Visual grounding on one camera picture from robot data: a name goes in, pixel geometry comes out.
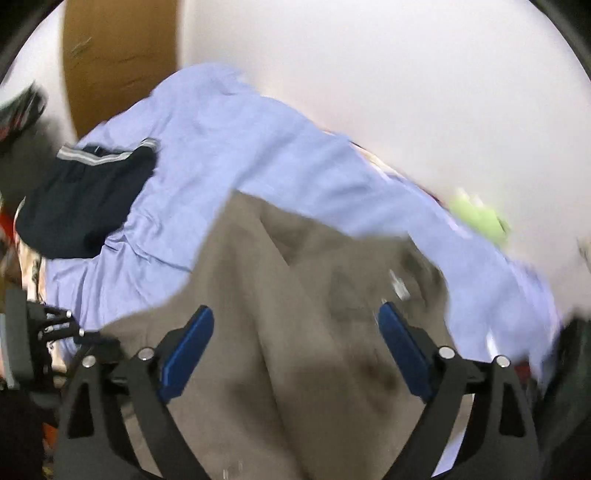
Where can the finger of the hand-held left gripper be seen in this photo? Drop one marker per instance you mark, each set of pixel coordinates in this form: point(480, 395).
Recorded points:
point(55, 325)

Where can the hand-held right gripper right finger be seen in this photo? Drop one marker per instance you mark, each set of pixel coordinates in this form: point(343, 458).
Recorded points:
point(406, 350)

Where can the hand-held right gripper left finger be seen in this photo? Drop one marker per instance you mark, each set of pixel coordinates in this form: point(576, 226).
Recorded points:
point(187, 350)

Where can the brown fleece garment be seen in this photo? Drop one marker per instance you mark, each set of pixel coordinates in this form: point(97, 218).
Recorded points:
point(295, 323)

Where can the navy garment with grey band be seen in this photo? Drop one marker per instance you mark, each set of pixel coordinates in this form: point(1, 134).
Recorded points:
point(83, 203)

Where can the green plush toy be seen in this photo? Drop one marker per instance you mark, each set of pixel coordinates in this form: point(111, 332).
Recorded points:
point(480, 217)

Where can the black jacket with red stripes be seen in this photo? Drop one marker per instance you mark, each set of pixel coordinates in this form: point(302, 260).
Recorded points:
point(570, 383)

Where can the dark striped cloth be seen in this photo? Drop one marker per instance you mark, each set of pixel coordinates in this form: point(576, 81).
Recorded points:
point(21, 113)

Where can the light blue duvet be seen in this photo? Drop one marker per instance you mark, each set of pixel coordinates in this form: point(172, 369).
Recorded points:
point(258, 147)

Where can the brown cardboard board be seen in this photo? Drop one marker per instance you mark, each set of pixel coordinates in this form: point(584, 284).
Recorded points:
point(115, 60)

